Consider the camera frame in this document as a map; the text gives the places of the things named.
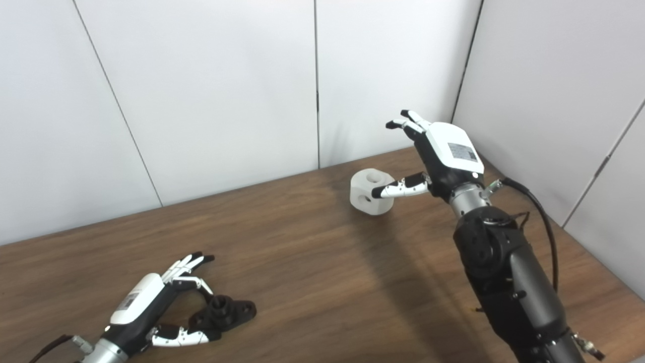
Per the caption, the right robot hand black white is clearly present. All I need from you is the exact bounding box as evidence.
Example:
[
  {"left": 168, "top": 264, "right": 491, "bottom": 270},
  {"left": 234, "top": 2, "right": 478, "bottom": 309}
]
[{"left": 371, "top": 109, "right": 485, "bottom": 202}]

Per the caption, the round white piece with holes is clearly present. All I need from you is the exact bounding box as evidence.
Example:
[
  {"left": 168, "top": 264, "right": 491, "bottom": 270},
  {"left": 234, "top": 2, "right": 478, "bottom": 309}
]
[{"left": 350, "top": 168, "right": 395, "bottom": 216}]

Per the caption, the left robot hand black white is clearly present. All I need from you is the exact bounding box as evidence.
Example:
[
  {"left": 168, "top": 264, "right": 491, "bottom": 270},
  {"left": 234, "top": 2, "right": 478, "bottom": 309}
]
[{"left": 103, "top": 252, "right": 222, "bottom": 356}]

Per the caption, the black flanged holder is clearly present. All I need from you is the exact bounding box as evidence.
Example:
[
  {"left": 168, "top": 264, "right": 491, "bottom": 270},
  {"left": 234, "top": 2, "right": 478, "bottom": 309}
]
[{"left": 189, "top": 295, "right": 257, "bottom": 333}]

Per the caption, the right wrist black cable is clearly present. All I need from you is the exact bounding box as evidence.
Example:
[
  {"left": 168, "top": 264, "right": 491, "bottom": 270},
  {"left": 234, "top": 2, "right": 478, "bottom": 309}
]
[{"left": 484, "top": 177, "right": 560, "bottom": 293}]

